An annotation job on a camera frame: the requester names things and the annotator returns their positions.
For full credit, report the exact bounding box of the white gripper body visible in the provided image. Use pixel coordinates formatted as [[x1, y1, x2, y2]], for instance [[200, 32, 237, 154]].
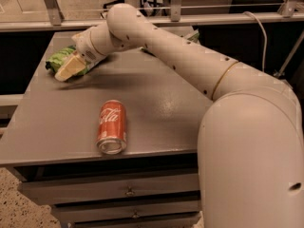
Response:
[[72, 29, 106, 65]]

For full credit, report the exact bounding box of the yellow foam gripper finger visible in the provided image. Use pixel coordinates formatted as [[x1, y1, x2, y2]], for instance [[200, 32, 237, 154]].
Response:
[[55, 51, 86, 82]]

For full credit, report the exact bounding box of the green rice chip bag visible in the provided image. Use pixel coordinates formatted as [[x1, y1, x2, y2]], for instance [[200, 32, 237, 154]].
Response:
[[46, 45, 88, 82]]

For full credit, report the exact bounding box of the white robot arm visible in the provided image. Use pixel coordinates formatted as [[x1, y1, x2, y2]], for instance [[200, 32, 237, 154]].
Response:
[[55, 4, 304, 228]]

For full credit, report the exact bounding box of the crumpled green snack bag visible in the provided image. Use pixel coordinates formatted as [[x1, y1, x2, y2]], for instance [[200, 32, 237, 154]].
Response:
[[141, 29, 200, 55]]

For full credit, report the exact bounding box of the red cola can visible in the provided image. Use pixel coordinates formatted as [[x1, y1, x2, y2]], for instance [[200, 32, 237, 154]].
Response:
[[97, 100, 126, 155]]

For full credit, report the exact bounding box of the grey drawer cabinet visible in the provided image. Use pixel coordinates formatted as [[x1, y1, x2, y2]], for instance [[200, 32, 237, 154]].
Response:
[[0, 26, 217, 228]]

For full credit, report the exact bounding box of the white cable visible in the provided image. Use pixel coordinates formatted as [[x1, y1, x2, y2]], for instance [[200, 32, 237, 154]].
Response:
[[242, 10, 268, 73]]

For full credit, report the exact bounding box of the metal railing frame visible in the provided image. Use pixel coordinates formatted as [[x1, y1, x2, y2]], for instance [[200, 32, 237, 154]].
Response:
[[0, 0, 304, 32]]

